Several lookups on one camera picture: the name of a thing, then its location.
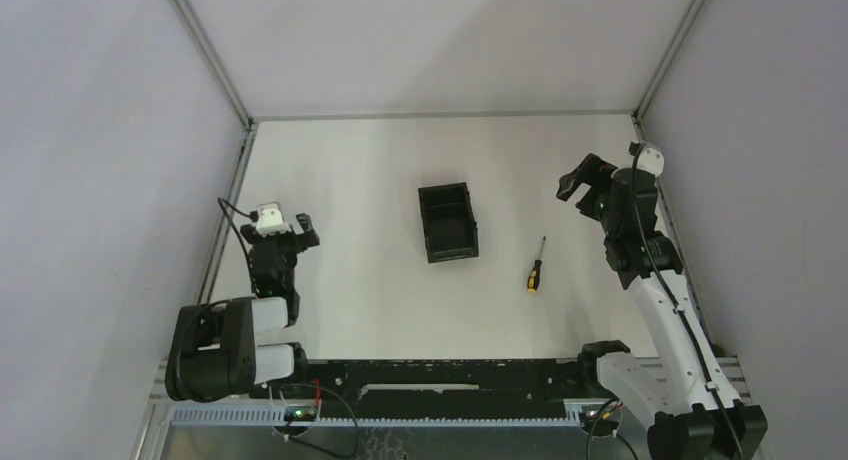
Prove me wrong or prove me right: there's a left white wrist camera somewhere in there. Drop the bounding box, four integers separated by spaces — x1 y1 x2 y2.
255 202 292 237

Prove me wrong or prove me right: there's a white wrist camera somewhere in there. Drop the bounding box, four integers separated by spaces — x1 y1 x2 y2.
255 202 292 237
628 142 665 177

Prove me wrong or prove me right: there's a right controller board with wires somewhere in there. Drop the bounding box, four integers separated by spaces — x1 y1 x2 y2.
584 399 639 460

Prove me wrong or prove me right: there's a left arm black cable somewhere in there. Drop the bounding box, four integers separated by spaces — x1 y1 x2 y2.
217 197 261 293

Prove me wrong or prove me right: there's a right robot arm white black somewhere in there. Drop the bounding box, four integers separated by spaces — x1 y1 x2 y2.
556 150 768 459

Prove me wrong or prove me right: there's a left controller board with wires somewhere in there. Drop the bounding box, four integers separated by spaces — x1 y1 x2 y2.
268 379 362 460

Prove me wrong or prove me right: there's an aluminium frame profile back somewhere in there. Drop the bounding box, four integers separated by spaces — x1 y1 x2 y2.
252 109 634 124

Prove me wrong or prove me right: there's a black plastic bin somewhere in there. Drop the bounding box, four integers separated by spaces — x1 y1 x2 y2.
418 182 479 264

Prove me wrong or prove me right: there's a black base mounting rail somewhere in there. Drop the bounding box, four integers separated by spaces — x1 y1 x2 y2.
249 358 612 421

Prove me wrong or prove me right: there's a grey slotted cable duct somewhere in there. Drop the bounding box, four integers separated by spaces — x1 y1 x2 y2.
164 403 584 428

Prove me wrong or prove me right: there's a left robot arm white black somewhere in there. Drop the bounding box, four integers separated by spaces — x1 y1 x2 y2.
165 209 320 403

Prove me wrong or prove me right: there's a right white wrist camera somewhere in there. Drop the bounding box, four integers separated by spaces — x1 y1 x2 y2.
628 142 665 177

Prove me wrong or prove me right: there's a yellow black screwdriver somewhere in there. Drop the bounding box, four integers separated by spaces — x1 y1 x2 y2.
526 236 546 293

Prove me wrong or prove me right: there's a controller board with wires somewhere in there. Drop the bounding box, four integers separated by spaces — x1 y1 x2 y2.
268 379 362 460
584 399 639 460

